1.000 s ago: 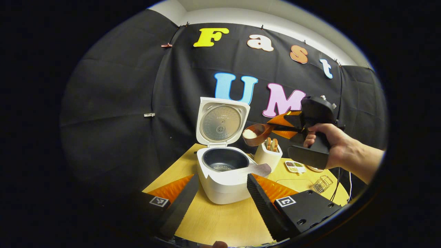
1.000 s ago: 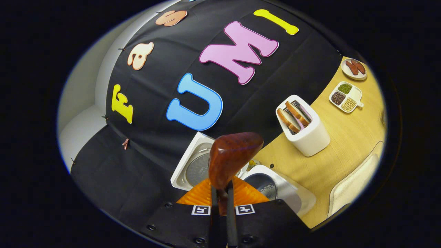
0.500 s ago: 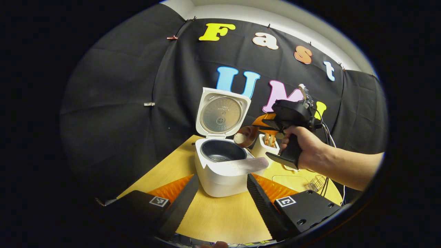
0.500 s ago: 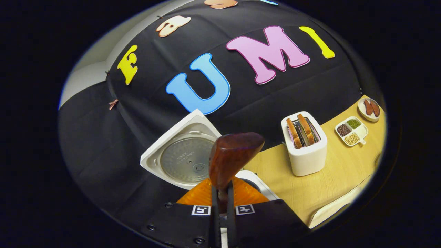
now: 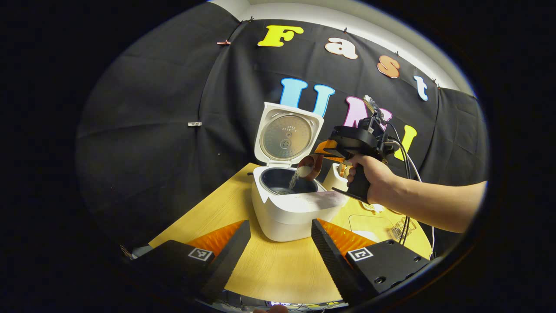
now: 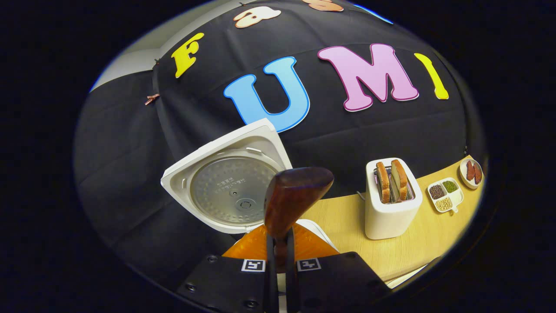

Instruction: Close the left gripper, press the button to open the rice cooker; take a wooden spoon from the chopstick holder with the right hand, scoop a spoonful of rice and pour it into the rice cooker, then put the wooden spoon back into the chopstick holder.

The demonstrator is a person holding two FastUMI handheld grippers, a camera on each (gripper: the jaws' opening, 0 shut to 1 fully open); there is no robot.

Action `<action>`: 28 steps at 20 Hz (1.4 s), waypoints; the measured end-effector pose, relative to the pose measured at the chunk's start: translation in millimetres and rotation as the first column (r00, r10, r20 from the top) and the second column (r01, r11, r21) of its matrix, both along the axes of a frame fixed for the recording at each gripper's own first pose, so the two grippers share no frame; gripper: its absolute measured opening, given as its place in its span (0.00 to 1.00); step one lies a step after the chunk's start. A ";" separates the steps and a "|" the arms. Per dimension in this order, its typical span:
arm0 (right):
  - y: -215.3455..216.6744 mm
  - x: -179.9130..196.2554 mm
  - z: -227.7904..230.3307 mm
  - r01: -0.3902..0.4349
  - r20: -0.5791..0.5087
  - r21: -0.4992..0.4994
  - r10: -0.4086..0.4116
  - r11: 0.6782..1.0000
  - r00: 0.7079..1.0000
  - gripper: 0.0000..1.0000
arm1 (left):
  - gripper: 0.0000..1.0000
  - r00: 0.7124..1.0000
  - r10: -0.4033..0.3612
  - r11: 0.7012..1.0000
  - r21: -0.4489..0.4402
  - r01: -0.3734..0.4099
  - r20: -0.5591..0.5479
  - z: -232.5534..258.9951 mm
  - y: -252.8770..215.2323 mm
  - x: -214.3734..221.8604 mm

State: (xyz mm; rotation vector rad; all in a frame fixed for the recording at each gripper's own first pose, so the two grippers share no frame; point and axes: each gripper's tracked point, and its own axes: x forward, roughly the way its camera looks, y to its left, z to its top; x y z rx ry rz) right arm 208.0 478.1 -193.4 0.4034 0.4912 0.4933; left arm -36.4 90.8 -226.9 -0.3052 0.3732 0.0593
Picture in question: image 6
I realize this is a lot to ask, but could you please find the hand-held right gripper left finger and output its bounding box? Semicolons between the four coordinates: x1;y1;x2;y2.
176;224;277;313

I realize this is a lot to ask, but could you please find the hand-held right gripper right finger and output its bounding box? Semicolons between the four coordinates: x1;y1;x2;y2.
285;224;391;313

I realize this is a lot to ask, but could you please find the brown wooden spoon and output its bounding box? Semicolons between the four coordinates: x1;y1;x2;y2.
264;167;335;272

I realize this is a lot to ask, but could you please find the white rice cooker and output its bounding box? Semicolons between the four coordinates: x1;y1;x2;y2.
160;118;339;257

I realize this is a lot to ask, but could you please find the white toaster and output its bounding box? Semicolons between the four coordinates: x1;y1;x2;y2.
365;157;423;240

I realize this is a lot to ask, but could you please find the toasted bread slice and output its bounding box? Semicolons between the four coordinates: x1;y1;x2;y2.
376;161;391;204
391;159;409;201

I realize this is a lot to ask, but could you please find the white divided grain dish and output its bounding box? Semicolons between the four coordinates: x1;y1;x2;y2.
427;177;464;214

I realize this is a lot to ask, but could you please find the white round plate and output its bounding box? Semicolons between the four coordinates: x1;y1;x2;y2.
459;158;483;190

